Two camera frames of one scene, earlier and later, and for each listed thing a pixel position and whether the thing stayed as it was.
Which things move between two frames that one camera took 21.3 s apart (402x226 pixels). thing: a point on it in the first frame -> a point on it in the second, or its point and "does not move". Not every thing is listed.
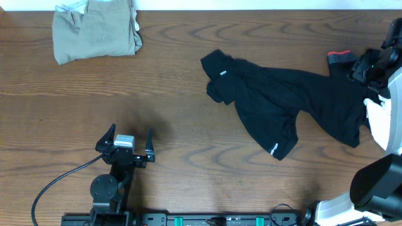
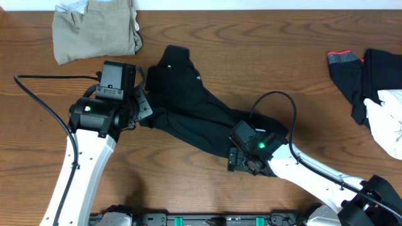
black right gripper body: [367, 69] -> [242, 161]
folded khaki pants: [89, 29] does not move
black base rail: [188, 219] does not move
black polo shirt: [269, 102] -> [183, 100]
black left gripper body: [126, 156] -> [143, 105]
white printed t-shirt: [379, 115] does not move
